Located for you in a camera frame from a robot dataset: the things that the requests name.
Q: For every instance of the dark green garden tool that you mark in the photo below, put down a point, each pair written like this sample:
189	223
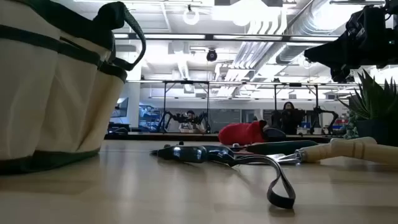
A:
280	147

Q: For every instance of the black aluminium table frame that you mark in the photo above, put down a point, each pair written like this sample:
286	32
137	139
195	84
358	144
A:
186	137

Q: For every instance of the black workstation frame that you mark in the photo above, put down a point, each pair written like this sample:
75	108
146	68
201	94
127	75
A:
164	105
316	102

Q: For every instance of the dark rounded chair back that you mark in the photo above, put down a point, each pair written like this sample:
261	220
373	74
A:
275	133

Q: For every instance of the person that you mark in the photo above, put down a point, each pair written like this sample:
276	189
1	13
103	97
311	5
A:
191	123
290	119

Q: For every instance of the black ceiling track fixture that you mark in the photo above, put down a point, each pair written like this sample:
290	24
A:
357	2

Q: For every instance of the computer monitor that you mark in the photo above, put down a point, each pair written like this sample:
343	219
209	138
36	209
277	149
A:
121	107

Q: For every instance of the black round ceiling camera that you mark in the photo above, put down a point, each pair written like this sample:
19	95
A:
211	55

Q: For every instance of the beige canvas gardening bag green trim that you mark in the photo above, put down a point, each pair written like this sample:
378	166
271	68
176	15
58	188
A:
46	93

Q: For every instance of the potted succulent plant dark pot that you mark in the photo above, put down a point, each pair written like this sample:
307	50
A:
376	99

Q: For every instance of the red gardening glove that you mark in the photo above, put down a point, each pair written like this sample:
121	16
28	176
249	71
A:
239	133

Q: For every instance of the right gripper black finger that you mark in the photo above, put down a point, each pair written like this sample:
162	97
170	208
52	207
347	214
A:
326	53
340	74

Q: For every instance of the black overhead frame bar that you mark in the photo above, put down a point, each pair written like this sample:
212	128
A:
210	37

